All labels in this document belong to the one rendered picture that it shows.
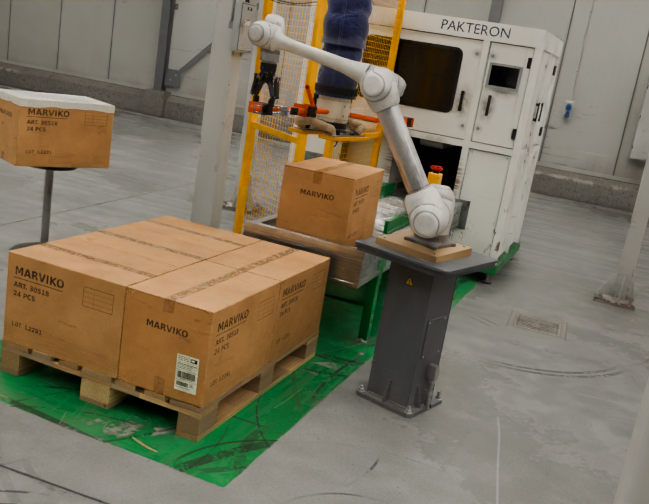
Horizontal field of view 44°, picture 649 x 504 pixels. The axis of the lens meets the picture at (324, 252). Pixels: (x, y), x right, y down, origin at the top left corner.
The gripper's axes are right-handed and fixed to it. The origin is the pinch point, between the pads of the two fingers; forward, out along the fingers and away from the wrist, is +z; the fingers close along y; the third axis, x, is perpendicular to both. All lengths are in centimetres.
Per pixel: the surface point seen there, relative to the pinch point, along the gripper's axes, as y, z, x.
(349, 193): -19, 39, -57
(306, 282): -29, 79, -16
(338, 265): -24, 77, -50
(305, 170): 5, 32, -49
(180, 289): -24, 72, 65
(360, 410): -75, 126, -8
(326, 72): 2, -19, -49
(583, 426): -155, 126, -89
